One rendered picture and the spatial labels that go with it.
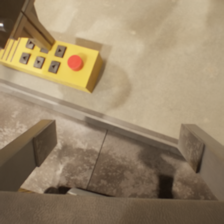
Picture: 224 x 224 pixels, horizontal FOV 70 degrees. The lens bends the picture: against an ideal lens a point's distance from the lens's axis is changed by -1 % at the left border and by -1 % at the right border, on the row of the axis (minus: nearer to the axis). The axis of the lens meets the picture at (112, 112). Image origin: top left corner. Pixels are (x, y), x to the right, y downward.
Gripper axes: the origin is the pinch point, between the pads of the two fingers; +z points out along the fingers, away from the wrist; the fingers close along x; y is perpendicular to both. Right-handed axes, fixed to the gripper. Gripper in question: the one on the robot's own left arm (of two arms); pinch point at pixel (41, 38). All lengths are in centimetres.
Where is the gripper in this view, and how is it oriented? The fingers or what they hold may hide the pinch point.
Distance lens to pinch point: 36.2
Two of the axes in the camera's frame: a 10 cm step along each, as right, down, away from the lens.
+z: 1.4, 1.3, 9.8
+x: 3.3, -9.4, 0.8
